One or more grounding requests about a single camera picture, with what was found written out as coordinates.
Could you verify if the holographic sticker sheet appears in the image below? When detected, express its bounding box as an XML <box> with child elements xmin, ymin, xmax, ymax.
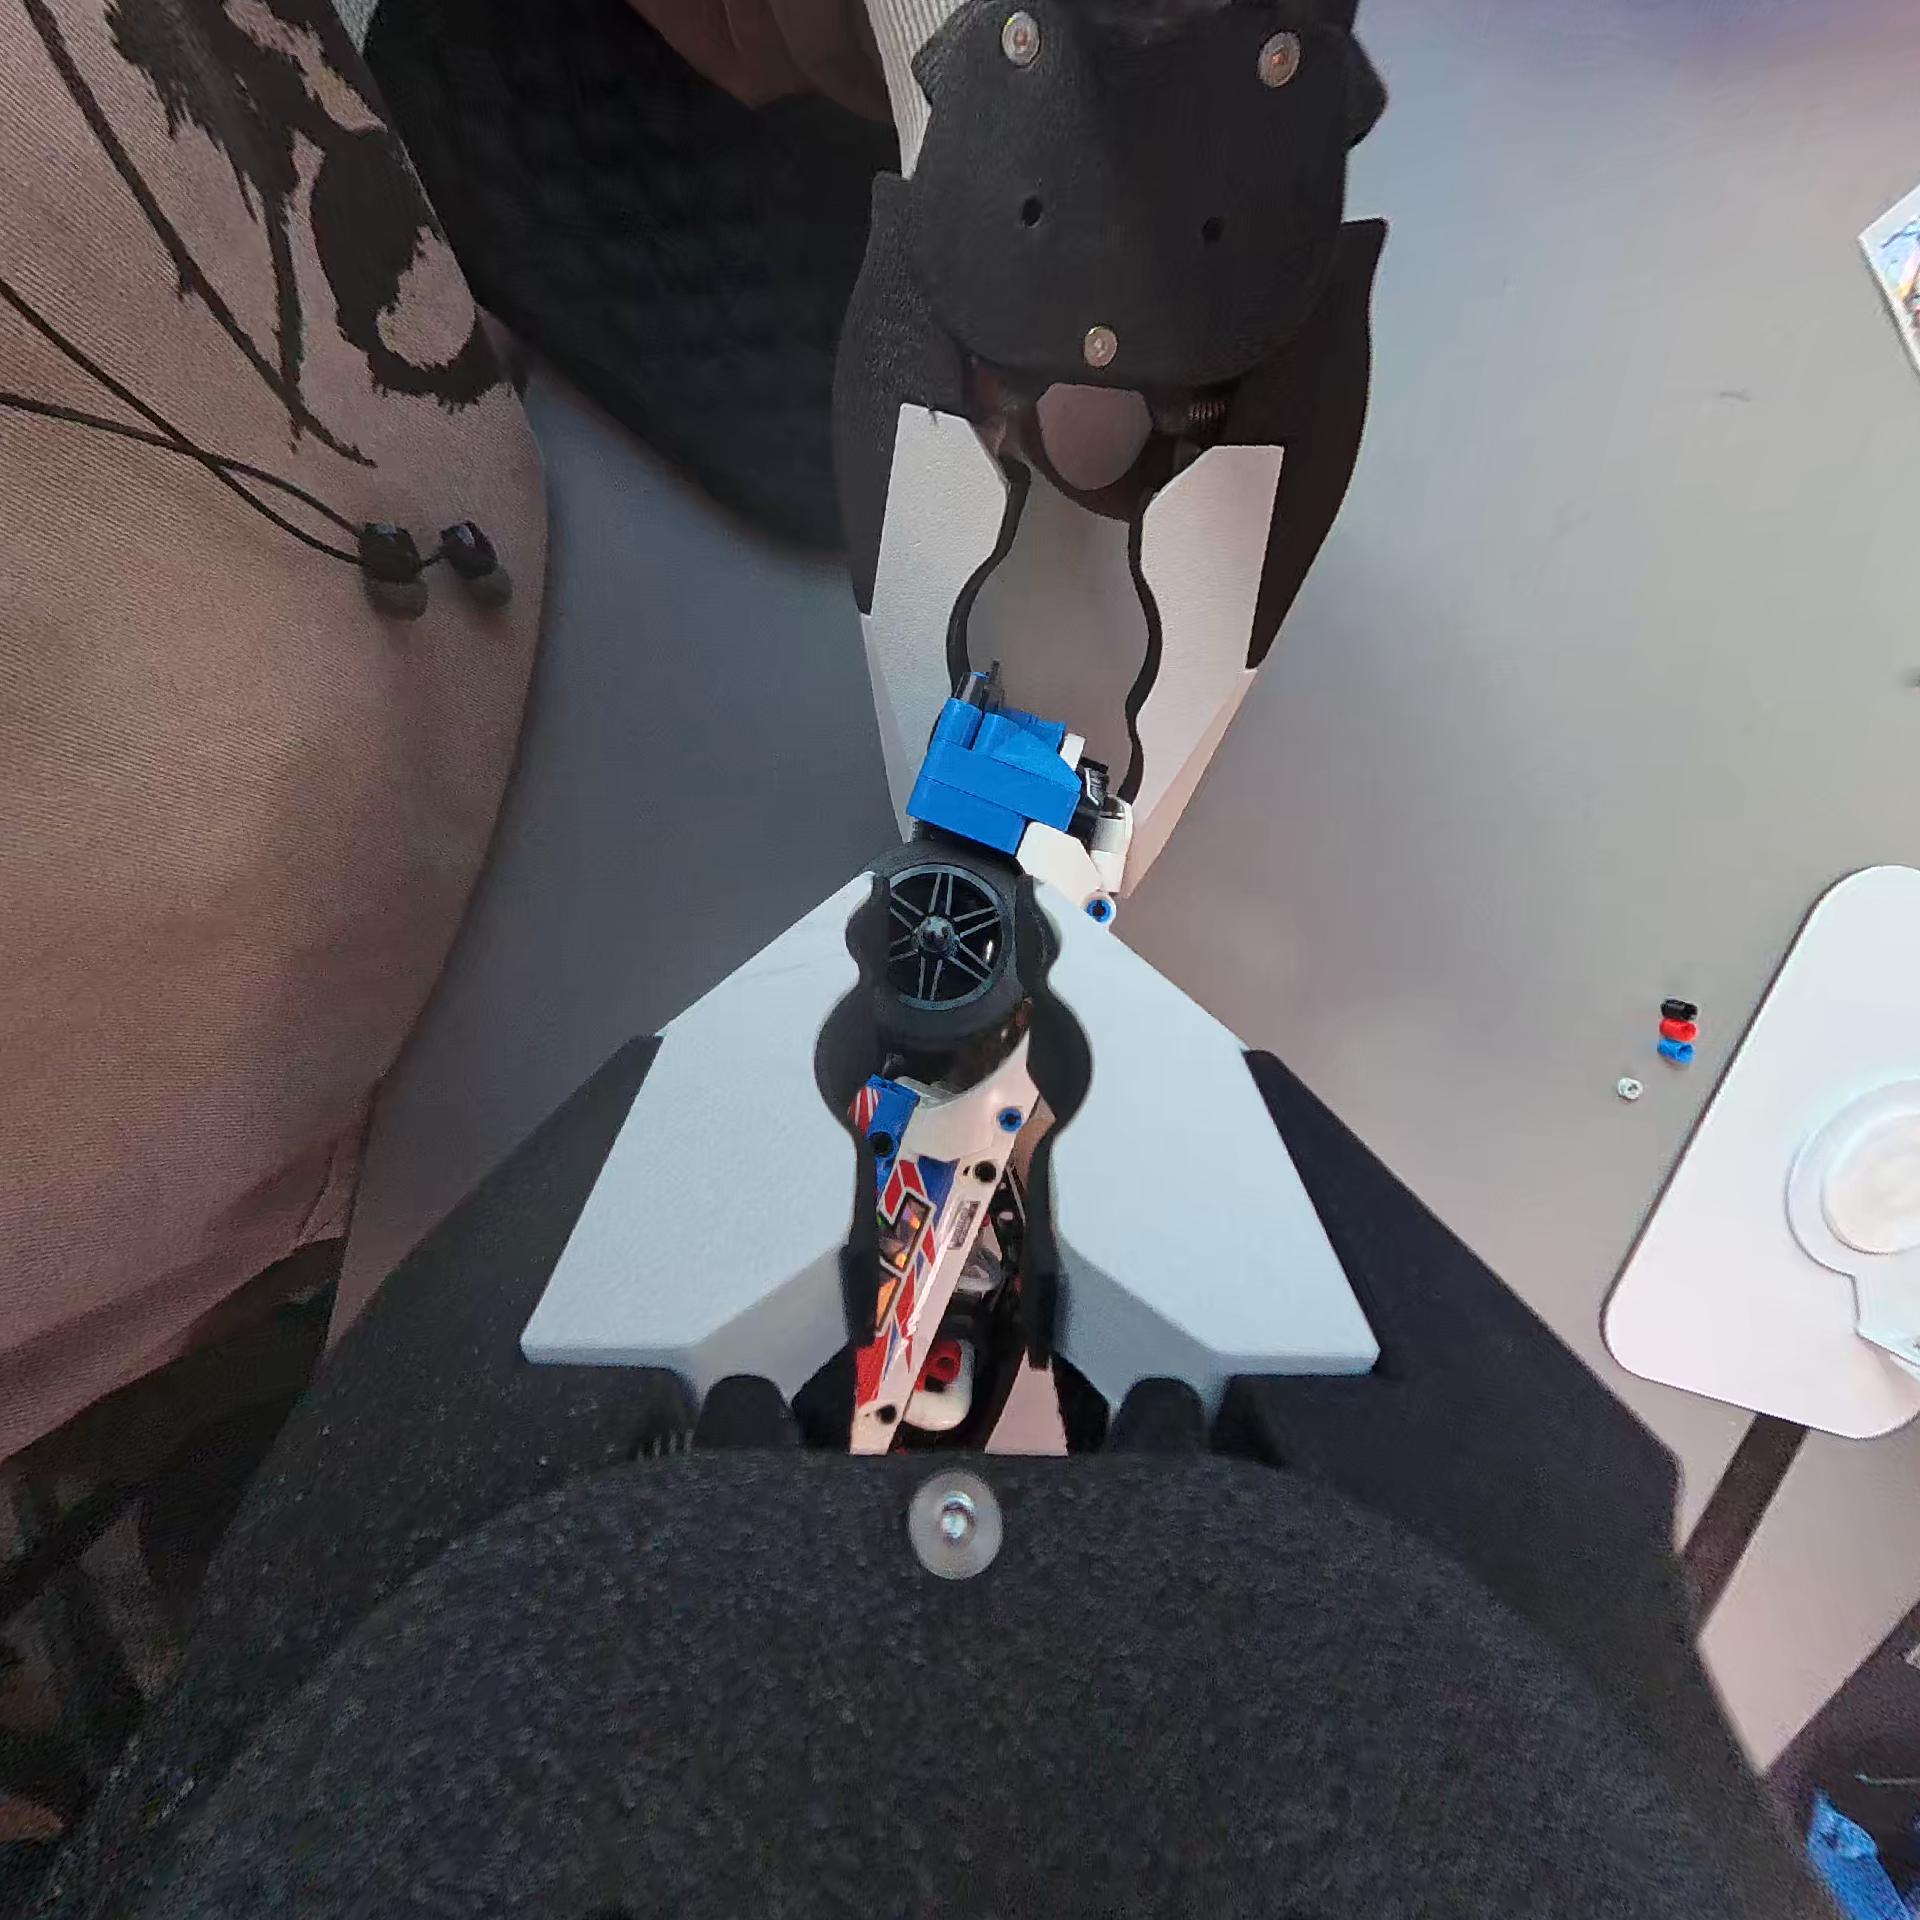
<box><xmin>1857</xmin><ymin>210</ymin><xmax>1920</xmax><ymax>377</ymax></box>

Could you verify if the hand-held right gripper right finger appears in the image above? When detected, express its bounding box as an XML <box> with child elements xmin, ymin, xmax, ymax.
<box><xmin>1026</xmin><ymin>901</ymin><xmax>1384</xmax><ymax>1419</ymax></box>

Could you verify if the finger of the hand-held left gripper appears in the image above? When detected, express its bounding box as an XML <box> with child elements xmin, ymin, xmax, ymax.
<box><xmin>863</xmin><ymin>403</ymin><xmax>1041</xmax><ymax>788</ymax></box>
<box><xmin>1111</xmin><ymin>440</ymin><xmax>1287</xmax><ymax>904</ymax></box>

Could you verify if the beige hooded sweater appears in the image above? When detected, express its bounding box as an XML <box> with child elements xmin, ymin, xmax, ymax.
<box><xmin>0</xmin><ymin>0</ymin><xmax>549</xmax><ymax>1465</ymax></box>

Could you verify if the black chair armrest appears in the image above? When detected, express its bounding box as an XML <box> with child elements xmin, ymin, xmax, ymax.
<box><xmin>364</xmin><ymin>0</ymin><xmax>903</xmax><ymax>554</ymax></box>

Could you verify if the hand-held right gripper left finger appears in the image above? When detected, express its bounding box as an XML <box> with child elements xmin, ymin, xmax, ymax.
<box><xmin>519</xmin><ymin>874</ymin><xmax>903</xmax><ymax>1419</ymax></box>

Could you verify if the white book stand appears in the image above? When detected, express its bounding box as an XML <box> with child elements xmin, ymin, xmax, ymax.
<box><xmin>1602</xmin><ymin>865</ymin><xmax>1920</xmax><ymax>1442</ymax></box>

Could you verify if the grey desk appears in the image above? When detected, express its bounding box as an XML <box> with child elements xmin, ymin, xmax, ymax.
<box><xmin>323</xmin><ymin>0</ymin><xmax>1920</xmax><ymax>1772</ymax></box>

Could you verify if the person's left forearm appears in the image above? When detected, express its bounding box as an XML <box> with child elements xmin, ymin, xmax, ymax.
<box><xmin>616</xmin><ymin>0</ymin><xmax>939</xmax><ymax>137</ymax></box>

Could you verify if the toy brick race car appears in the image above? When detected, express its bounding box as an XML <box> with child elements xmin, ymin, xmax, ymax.
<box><xmin>849</xmin><ymin>664</ymin><xmax>1136</xmax><ymax>1457</ymax></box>

